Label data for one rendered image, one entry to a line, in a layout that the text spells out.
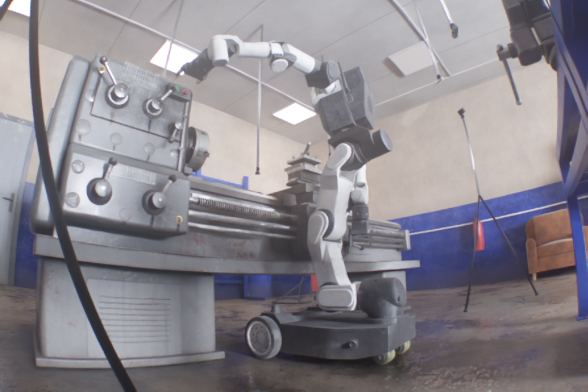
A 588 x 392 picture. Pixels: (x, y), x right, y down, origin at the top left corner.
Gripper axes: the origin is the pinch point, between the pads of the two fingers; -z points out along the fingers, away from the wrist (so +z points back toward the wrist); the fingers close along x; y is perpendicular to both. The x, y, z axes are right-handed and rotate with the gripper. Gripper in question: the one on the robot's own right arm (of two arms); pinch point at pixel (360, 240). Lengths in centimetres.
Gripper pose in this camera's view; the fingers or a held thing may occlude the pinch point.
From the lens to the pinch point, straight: 169.0
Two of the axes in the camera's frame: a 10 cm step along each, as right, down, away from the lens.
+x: -8.8, 1.2, 4.5
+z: 0.4, -9.4, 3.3
